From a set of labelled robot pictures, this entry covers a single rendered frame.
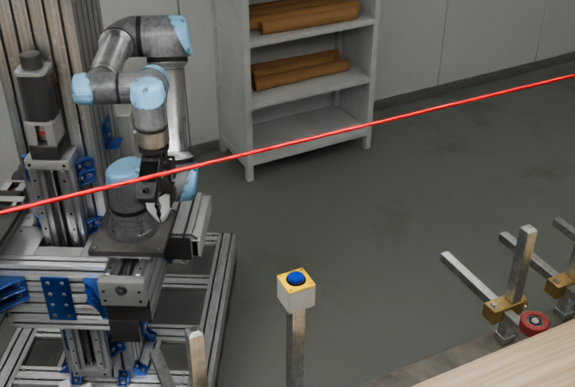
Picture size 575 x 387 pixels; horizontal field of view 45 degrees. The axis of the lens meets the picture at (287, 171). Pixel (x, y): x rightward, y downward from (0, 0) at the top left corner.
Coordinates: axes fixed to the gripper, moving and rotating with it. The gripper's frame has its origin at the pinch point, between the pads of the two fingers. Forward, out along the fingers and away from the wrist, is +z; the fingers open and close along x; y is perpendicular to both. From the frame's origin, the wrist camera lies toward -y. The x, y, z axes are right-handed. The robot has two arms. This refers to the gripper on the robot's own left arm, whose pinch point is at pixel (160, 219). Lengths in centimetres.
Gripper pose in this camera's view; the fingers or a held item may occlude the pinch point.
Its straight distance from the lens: 172.3
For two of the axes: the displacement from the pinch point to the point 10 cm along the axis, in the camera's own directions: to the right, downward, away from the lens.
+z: 0.0, 8.5, 5.3
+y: 0.4, -5.3, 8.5
